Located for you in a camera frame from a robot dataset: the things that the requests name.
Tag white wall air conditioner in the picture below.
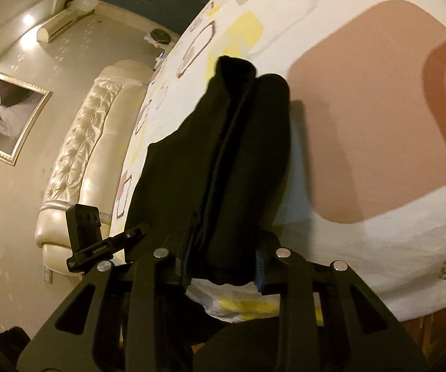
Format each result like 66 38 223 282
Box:
36 8 95 44

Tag patterned white bed sheet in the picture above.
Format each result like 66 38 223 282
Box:
111 0 446 321

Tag cream tufted headboard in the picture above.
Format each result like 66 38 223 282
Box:
35 60 153 276

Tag framed wall picture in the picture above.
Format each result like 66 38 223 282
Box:
0 72 52 166

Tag black pants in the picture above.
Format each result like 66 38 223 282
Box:
125 56 291 286

